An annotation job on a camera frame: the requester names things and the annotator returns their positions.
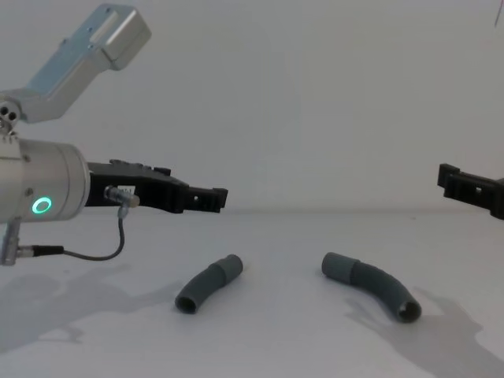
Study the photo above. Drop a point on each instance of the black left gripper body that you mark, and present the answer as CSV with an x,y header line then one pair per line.
x,y
153,189

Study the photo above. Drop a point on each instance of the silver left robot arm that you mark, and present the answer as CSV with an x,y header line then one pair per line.
x,y
47,177

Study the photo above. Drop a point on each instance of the white table cloth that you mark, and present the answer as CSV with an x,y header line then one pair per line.
x,y
275,346

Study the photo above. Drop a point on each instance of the long grey curved pipe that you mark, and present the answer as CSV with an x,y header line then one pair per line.
x,y
374,281

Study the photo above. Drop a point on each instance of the plain pale wall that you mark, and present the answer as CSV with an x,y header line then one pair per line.
x,y
295,98

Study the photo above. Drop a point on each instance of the short grey curved pipe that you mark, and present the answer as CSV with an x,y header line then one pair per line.
x,y
210,281

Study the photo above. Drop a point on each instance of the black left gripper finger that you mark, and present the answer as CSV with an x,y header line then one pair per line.
x,y
204,200

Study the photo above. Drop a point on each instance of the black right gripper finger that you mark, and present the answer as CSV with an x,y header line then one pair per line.
x,y
466,189

